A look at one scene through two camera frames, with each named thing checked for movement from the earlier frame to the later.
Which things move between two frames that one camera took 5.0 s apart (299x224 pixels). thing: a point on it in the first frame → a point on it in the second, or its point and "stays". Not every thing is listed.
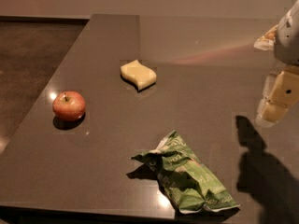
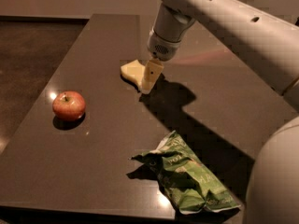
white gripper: x=288 y=39 → x=163 y=48
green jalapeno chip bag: x=187 y=183 stays
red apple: x=68 y=105 stays
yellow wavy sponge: x=139 y=75 stays
